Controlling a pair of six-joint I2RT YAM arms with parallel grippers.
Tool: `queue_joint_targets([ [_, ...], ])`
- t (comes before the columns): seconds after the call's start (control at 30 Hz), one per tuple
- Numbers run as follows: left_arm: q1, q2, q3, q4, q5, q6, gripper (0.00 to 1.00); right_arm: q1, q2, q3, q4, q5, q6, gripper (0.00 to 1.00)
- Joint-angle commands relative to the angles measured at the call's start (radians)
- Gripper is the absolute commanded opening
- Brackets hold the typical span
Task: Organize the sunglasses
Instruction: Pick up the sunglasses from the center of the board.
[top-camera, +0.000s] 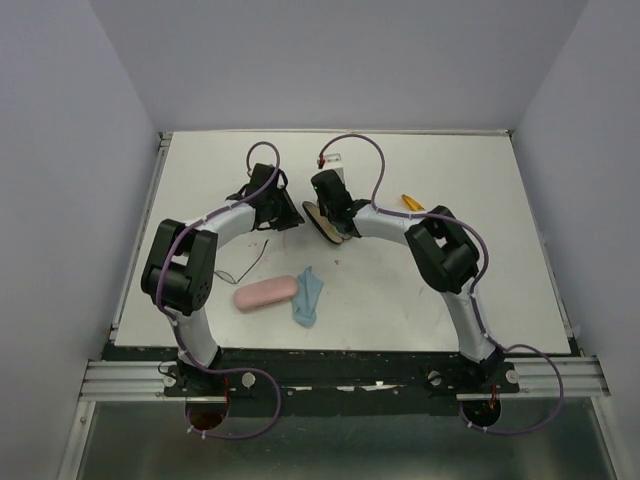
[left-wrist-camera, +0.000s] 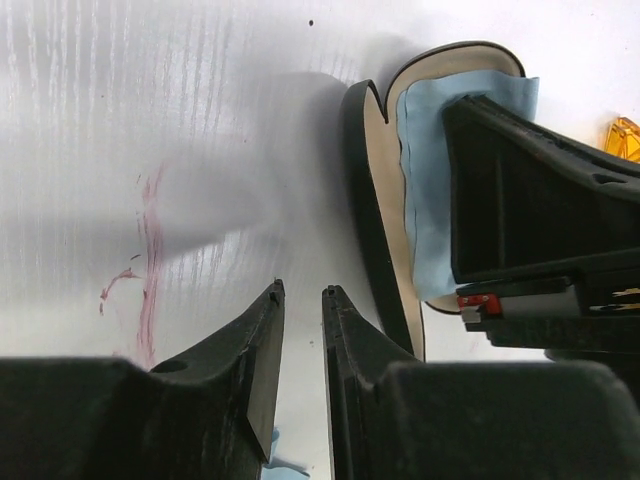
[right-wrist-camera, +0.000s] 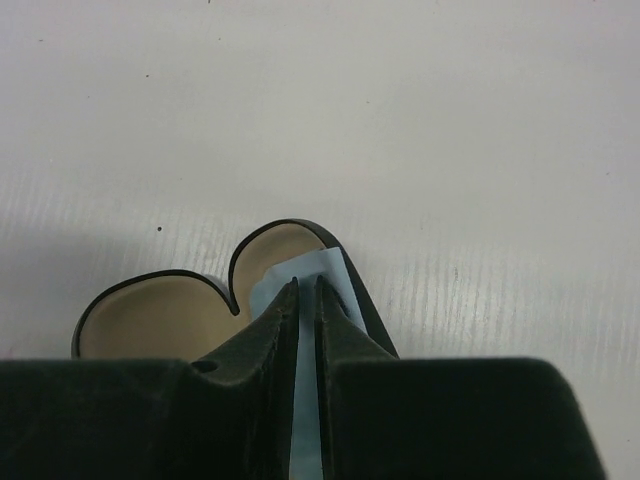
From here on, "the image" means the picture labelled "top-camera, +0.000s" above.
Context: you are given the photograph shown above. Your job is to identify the yellow transparent sunglasses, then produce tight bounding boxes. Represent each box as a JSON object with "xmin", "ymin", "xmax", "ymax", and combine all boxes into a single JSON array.
[{"xmin": 401, "ymin": 194, "xmax": 424, "ymax": 212}]

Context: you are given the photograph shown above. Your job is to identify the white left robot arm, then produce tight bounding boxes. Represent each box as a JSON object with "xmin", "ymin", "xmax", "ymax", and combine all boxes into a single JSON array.
[{"xmin": 141, "ymin": 164, "xmax": 304, "ymax": 395}]

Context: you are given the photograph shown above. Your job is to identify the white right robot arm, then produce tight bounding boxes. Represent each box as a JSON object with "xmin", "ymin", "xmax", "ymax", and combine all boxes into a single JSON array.
[{"xmin": 304, "ymin": 170, "xmax": 504, "ymax": 392}]

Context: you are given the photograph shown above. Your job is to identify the thin wire-frame glasses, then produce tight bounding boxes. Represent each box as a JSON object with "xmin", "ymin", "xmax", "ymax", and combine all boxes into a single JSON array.
[{"xmin": 214, "ymin": 239, "xmax": 270, "ymax": 285}]

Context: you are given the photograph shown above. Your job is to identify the black glasses case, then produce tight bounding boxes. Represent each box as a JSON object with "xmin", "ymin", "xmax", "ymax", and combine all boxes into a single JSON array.
[{"xmin": 302, "ymin": 201, "xmax": 351, "ymax": 245}]

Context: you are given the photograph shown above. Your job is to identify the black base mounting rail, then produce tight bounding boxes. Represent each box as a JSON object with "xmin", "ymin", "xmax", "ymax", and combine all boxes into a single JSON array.
[{"xmin": 164, "ymin": 348, "xmax": 519, "ymax": 417}]

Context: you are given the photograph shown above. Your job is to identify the pink glasses case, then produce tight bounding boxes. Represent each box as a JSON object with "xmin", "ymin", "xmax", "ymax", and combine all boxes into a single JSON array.
[{"xmin": 233, "ymin": 275, "xmax": 298, "ymax": 312}]

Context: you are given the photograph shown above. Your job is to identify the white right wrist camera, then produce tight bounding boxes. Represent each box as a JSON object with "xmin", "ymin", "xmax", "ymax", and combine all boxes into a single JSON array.
[{"xmin": 318, "ymin": 153, "xmax": 345, "ymax": 182}]

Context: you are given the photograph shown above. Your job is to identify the aluminium table frame rail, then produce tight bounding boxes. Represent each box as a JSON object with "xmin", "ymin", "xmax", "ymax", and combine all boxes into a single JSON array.
[{"xmin": 107, "ymin": 132, "xmax": 173, "ymax": 344}]

